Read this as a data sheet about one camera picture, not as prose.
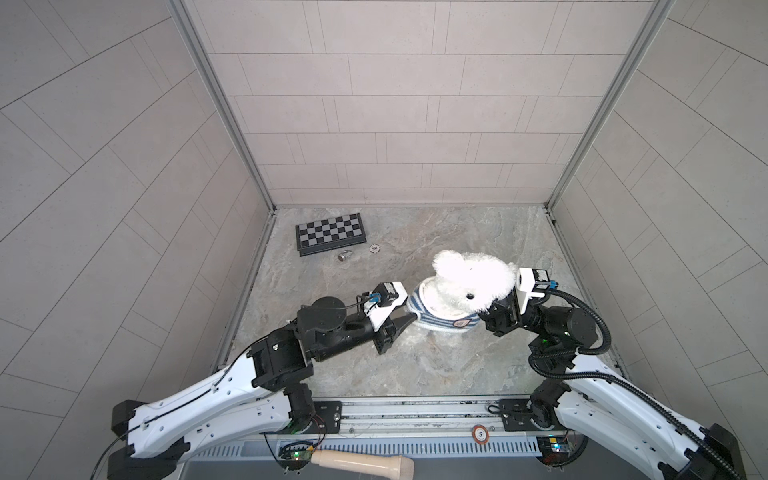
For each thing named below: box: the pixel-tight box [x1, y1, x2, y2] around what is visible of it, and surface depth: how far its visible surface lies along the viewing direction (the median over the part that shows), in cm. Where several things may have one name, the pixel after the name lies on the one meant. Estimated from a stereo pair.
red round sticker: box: [472, 424, 490, 445], surface depth 71 cm
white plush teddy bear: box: [422, 250, 517, 317], surface depth 48 cm
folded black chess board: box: [295, 212, 367, 257], surface depth 106 cm
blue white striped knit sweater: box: [407, 276, 481, 333], surface depth 56 cm
